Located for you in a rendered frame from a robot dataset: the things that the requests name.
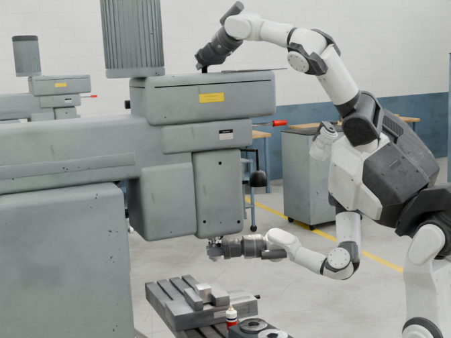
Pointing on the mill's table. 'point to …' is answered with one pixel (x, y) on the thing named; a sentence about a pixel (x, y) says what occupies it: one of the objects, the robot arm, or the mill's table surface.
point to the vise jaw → (219, 296)
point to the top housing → (203, 96)
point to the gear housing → (206, 135)
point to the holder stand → (256, 330)
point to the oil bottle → (231, 317)
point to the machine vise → (207, 309)
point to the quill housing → (218, 192)
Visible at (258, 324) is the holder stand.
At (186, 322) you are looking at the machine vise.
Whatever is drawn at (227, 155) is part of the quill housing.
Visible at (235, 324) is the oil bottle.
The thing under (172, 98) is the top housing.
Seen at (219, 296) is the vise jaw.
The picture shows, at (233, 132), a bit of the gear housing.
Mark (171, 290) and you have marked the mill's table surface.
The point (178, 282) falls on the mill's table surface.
